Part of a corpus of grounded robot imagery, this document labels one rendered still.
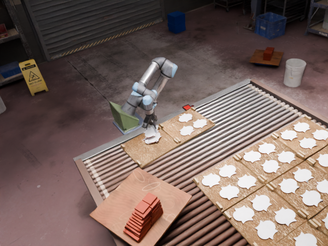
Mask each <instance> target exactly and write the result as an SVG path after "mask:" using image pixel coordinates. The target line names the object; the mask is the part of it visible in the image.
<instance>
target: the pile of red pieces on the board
mask: <svg viewBox="0 0 328 246"><path fill-rule="evenodd" d="M162 214H163V208H162V205H161V202H160V199H158V198H157V196H155V195H153V194H151V193H150V192H148V193H147V195H146V196H145V197H144V198H143V199H142V200H141V201H140V202H139V203H138V205H137V206H136V207H135V210H134V211H133V212H132V215H131V216H130V217H129V220H128V221H127V223H126V225H125V227H124V228H125V229H124V230H123V232H124V233H126V234H127V235H129V236H130V237H131V238H133V239H134V240H136V241H137V242H138V243H139V242H140V240H141V239H142V238H143V237H144V236H145V234H146V233H147V232H148V231H149V230H150V229H151V227H152V226H153V225H154V224H155V222H156V221H157V220H158V219H159V217H160V216H161V215H162Z"/></svg>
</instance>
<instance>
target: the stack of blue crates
mask: <svg viewBox="0 0 328 246"><path fill-rule="evenodd" d="M167 19H168V23H167V24H168V29H169V31H171V32H173V33H175V34H177V33H180V32H182V31H185V30H186V28H185V13H182V12H179V11H175V12H172V13H170V14H167Z"/></svg>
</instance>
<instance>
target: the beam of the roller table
mask: <svg viewBox="0 0 328 246"><path fill-rule="evenodd" d="M248 84H250V79H246V80H244V81H242V82H239V83H237V84H235V85H233V86H231V87H228V88H226V89H224V90H222V91H220V92H217V93H215V94H213V95H211V96H209V97H206V98H204V99H202V100H200V101H198V102H195V103H193V104H191V105H190V106H192V105H194V108H195V109H197V108H199V107H201V106H204V105H206V104H208V103H210V102H212V101H214V100H217V99H219V98H221V97H223V96H225V95H227V94H229V93H232V92H234V91H236V90H238V89H240V88H242V87H245V86H246V85H248ZM183 112H185V110H184V109H183V108H182V109H180V110H178V111H176V112H173V113H171V114H169V115H167V116H165V117H162V118H160V119H158V120H157V121H155V122H154V123H155V124H156V125H157V124H158V125H159V124H162V123H164V122H166V121H168V120H170V119H172V118H173V117H175V116H177V115H179V114H181V113H183ZM152 126H153V125H148V126H147V127H148V128H150V127H152ZM145 131H146V129H145V128H142V127H140V128H138V129H136V130H134V131H132V132H129V133H127V134H125V135H123V136H121V137H118V138H116V139H114V140H112V141H110V142H108V143H105V144H103V145H101V146H99V147H96V148H94V149H92V150H90V151H88V152H85V153H83V154H81V155H79V156H77V157H74V158H73V160H74V162H75V161H76V160H78V159H82V161H83V162H84V161H86V160H87V159H90V158H92V157H94V156H97V155H99V154H101V153H103V152H105V151H107V150H109V149H112V148H114V147H116V146H118V145H120V144H122V143H125V142H127V141H129V140H131V139H133V138H135V137H137V136H139V135H141V134H143V133H144V132H145Z"/></svg>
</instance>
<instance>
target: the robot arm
mask: <svg viewBox="0 0 328 246"><path fill-rule="evenodd" d="M177 68H178V67H177V65H176V64H174V63H172V62H171V61H169V60H168V59H166V58H164V57H157V58H154V59H153V60H152V61H151V62H150V64H149V67H148V68H147V70H146V71H145V73H144V74H143V76H142V77H141V79H140V80H139V82H138V83H137V82H135V83H134V85H133V87H132V90H133V92H132V93H131V95H130V97H129V98H128V100H127V102H126V103H125V104H124V105H123V106H122V107H121V110H122V111H123V112H125V113H127V114H128V115H131V116H134V115H135V112H136V108H137V107H140V108H141V109H143V110H144V111H145V115H146V117H145V119H144V121H143V123H142V125H141V127H142V128H145V129H146V130H147V126H148V125H153V126H152V128H153V129H154V131H155V133H157V129H158V127H159V126H158V125H156V124H155V123H154V122H155V121H157V119H156V118H157V116H156V115H155V112H154V110H153V109H154V108H155V106H156V105H157V104H156V102H157V101H156V99H157V97H158V96H159V94H160V92H161V91H162V89H163V87H164V86H165V84H166V82H167V81H168V79H171V77H174V75H175V72H176V70H177ZM158 69H160V70H161V72H160V73H161V75H160V76H159V78H158V80H157V81H156V83H155V85H154V87H153V88H152V90H149V89H147V88H146V86H147V84H148V83H149V81H150V79H151V78H152V76H153V75H154V73H155V72H156V70H158Z"/></svg>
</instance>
